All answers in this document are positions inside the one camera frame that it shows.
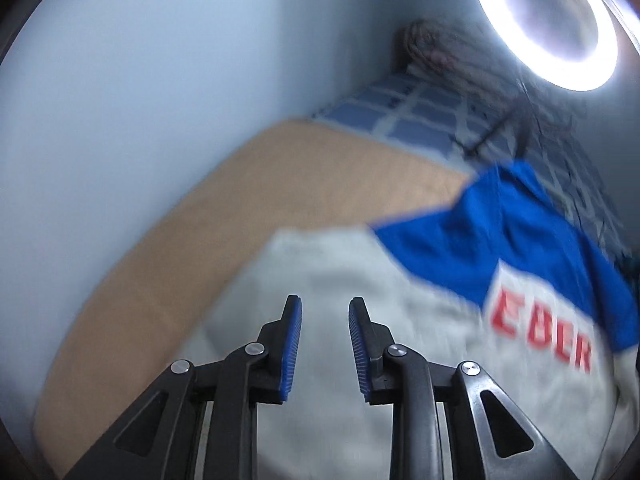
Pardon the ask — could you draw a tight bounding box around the white ring light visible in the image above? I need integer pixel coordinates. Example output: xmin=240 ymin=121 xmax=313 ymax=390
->
xmin=478 ymin=0 xmax=618 ymax=92

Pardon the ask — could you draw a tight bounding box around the grey and blue work jacket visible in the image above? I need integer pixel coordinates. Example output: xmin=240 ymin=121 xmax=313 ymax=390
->
xmin=184 ymin=162 xmax=639 ymax=479

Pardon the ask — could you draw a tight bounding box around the blue plaid bed sheet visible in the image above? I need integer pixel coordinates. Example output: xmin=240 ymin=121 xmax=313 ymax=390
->
xmin=312 ymin=73 xmax=630 ymax=258

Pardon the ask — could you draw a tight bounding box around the tan bed blanket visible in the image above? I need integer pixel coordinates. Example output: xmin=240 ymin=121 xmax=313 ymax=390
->
xmin=34 ymin=120 xmax=468 ymax=477

